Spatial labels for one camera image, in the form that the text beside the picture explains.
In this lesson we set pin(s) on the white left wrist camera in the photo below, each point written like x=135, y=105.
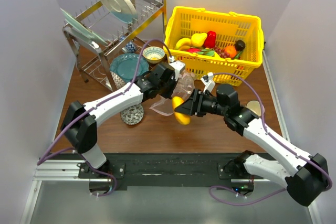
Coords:
x=178, y=66

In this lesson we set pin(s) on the dark purple plum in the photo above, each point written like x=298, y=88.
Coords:
x=239, y=45

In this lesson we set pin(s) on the yellow plastic basket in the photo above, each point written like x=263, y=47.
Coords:
x=229, y=27

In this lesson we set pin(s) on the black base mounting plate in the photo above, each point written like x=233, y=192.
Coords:
x=176, y=170

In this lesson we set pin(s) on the green chili pepper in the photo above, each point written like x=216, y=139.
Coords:
x=238, y=55

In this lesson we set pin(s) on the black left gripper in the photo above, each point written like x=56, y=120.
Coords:
x=173, y=85

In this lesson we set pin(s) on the teal patterned bowl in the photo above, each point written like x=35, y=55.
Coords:
x=153, y=55

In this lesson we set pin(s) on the teal scalloped plate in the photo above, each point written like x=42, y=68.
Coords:
x=124, y=66

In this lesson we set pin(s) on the clear zip top bag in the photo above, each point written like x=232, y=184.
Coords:
x=183, y=89

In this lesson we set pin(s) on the blue chevron mug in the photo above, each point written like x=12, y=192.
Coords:
x=131, y=47

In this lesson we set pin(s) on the red bell pepper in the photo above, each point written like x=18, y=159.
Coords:
x=210, y=41

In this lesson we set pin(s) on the light green plate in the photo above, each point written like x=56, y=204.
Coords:
x=82, y=29

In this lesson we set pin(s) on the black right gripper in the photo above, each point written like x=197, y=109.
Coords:
x=189, y=106

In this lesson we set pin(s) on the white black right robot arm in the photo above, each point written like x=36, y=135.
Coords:
x=302, y=175

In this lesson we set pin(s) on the purple grape bunch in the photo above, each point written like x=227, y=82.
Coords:
x=221, y=52

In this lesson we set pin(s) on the aluminium frame rail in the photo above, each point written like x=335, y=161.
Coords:
x=55, y=170

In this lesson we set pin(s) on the yellow pear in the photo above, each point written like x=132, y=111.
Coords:
x=198, y=39

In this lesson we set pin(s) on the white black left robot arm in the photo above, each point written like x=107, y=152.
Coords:
x=82, y=120

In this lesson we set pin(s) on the red pink fruit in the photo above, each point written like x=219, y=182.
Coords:
x=193, y=50

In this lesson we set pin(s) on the white round plate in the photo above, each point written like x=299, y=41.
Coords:
x=123, y=10

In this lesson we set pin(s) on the yellow banana bunch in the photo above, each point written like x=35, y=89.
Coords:
x=183, y=44

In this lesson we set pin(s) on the cream metal cup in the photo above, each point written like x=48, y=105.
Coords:
x=255, y=106

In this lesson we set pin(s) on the black white floral bowl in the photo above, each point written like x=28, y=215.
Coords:
x=132, y=115

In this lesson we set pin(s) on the steel dish rack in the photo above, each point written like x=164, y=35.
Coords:
x=93, y=60

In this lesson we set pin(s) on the orange fruit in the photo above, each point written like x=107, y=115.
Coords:
x=230, y=52

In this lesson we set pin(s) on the brown patterned cup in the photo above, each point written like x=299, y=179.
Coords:
x=119, y=83

